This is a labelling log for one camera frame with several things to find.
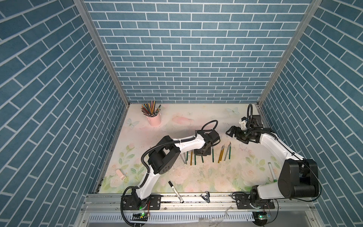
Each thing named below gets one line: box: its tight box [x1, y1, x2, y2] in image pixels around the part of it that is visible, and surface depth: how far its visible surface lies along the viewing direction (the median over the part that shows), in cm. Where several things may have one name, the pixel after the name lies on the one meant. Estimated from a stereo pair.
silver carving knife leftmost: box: [179, 152, 188, 165], surface depth 92 cm
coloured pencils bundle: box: [140, 100, 162, 118], surface depth 101 cm
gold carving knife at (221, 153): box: [217, 144, 225, 164], surface depth 93 cm
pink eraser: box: [115, 169, 127, 181], surface depth 82 cm
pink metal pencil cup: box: [146, 112, 162, 127], surface depth 106 cm
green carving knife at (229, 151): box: [228, 141, 232, 160], surface depth 95 cm
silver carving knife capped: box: [223, 143, 231, 162], surface depth 95 cm
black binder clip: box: [200, 191, 211, 204], surface depth 76 cm
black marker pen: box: [168, 180, 185, 204], surface depth 78 cm
